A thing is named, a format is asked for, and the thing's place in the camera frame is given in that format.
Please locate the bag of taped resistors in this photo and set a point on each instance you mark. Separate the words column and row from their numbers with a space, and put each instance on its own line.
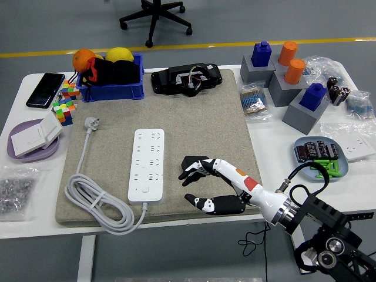
column 252, row 101

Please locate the orange cylinder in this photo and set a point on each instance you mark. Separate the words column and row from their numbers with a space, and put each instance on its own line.
column 294, row 72
column 288, row 53

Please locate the white power strip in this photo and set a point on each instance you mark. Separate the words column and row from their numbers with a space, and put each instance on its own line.
column 147, row 152

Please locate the purple plate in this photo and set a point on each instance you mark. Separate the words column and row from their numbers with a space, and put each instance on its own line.
column 35, row 157

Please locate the small clear bag of resistors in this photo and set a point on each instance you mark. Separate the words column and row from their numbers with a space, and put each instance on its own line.
column 359, row 107

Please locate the small yellow fruit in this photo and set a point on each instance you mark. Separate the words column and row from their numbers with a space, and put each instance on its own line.
column 99, row 56

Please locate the blue square peg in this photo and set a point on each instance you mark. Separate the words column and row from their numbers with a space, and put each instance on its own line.
column 261, row 54
column 312, row 98

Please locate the large colourful puzzle cube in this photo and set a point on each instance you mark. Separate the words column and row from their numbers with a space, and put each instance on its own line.
column 64, row 113

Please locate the pile of green cylinders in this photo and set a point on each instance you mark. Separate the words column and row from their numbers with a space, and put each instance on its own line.
column 333, row 171

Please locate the plain black cloth pouch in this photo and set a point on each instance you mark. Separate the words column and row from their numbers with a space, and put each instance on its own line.
column 126, row 72

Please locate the bag of black capacitors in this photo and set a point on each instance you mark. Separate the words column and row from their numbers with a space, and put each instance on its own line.
column 336, row 91

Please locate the large white switch panel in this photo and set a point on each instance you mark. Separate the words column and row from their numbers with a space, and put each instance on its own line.
column 28, row 141

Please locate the bag of metal nuts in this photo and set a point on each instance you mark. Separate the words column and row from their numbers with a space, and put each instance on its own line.
column 14, row 191

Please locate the black table control panel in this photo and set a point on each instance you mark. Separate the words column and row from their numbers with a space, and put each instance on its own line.
column 357, row 216

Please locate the large clear bag of resistors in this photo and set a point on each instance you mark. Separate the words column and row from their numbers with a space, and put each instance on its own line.
column 323, row 69

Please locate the black office chair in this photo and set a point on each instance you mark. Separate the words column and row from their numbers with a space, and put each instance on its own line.
column 153, row 23

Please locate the black pouch with red lining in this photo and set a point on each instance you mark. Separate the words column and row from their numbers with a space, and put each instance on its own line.
column 101, row 72

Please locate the large yellow lemon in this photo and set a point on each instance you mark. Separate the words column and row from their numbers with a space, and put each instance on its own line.
column 119, row 54

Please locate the small white switch panel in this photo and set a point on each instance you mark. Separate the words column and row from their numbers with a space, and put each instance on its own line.
column 51, row 129

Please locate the blue-grey plate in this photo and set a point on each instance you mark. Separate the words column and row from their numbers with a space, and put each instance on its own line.
column 307, row 171

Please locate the white table leg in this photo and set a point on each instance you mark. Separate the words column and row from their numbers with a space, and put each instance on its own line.
column 86, row 258
column 297, row 239

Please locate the grey-brown mat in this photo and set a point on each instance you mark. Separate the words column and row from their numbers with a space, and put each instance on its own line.
column 191, row 123

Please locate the blue plastic bin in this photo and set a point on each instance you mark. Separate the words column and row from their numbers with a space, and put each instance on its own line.
column 117, row 92

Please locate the small colourful puzzle cube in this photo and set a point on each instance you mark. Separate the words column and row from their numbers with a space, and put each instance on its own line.
column 70, row 89

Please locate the grey block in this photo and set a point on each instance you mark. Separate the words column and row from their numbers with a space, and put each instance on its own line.
column 252, row 73
column 282, row 94
column 276, row 67
column 299, row 120

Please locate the black smartphone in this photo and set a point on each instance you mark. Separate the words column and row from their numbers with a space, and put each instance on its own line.
column 45, row 91

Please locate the white wall socket in bag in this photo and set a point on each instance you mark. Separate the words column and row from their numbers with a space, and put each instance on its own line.
column 357, row 148

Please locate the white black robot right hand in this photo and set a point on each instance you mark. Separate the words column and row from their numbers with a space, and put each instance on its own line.
column 252, row 188

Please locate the dark brown capacitor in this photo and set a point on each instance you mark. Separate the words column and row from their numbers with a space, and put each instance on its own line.
column 301, row 154
column 321, row 149
column 333, row 151
column 310, row 150

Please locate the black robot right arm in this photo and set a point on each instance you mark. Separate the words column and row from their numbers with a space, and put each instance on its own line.
column 326, row 214

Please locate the orange fruit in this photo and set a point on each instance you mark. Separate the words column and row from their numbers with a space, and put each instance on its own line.
column 80, row 60

